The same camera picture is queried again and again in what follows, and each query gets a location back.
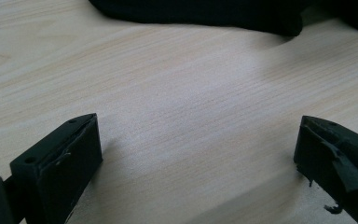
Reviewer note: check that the black knitted sock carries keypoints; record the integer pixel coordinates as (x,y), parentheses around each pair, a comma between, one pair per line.
(205,12)

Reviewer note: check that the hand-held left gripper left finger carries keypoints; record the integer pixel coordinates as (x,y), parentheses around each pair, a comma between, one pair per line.
(65,161)

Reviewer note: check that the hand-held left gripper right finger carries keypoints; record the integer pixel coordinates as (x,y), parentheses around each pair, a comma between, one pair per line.
(332,158)

